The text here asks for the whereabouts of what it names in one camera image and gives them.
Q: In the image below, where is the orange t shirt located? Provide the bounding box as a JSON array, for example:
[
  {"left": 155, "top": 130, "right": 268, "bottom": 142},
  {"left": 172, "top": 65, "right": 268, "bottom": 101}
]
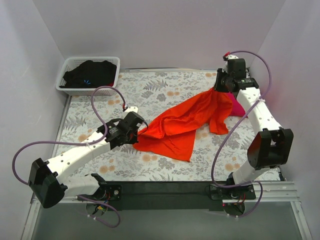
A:
[{"left": 133, "top": 88, "right": 233, "bottom": 162}]

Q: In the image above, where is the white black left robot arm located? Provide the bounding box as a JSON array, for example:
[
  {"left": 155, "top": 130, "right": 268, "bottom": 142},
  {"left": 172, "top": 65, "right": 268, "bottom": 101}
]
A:
[{"left": 28, "top": 106, "right": 145, "bottom": 209}]

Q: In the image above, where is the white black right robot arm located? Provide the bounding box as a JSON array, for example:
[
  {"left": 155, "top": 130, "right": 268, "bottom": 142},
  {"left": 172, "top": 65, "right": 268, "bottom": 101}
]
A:
[{"left": 210, "top": 54, "right": 294, "bottom": 199}]

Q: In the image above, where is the folded magenta t shirt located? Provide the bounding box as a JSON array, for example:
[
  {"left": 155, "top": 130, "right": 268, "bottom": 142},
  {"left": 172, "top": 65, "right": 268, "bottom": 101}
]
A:
[{"left": 227, "top": 92, "right": 246, "bottom": 117}]

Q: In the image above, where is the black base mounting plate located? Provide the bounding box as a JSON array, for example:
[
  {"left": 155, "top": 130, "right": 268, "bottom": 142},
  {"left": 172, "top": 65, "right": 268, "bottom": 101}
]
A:
[{"left": 84, "top": 181, "right": 256, "bottom": 211}]

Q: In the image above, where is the black t shirt in basket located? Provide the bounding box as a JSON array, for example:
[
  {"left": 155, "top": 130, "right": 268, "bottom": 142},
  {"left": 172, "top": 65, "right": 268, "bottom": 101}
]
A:
[{"left": 59, "top": 60, "right": 117, "bottom": 89}]

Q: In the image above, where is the white plastic laundry basket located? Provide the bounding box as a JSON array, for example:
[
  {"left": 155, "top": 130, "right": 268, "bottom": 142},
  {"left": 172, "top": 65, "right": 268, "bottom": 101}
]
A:
[{"left": 56, "top": 56, "right": 121, "bottom": 96}]

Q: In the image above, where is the floral patterned table mat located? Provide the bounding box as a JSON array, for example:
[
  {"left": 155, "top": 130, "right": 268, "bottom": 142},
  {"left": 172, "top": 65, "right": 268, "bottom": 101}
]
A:
[{"left": 55, "top": 70, "right": 255, "bottom": 181}]

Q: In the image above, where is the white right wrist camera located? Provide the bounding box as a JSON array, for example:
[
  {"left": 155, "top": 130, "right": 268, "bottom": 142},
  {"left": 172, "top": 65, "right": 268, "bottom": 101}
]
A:
[{"left": 222, "top": 52, "right": 238, "bottom": 62}]

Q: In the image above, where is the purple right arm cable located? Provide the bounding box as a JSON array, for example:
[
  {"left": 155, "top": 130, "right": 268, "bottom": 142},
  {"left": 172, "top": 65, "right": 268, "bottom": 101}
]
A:
[{"left": 210, "top": 50, "right": 272, "bottom": 218}]

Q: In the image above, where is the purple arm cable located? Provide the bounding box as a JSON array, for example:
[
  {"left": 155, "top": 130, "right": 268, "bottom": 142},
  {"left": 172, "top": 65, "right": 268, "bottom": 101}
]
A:
[
  {"left": 210, "top": 50, "right": 272, "bottom": 218},
  {"left": 11, "top": 85, "right": 127, "bottom": 228}
]

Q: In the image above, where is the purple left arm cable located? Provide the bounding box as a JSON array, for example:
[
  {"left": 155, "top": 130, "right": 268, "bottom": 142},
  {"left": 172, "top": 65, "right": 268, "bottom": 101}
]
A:
[{"left": 11, "top": 85, "right": 127, "bottom": 228}]

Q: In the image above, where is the aluminium frame rail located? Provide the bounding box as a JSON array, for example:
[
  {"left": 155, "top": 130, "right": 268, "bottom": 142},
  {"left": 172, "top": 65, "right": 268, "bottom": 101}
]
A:
[{"left": 31, "top": 178, "right": 300, "bottom": 208}]

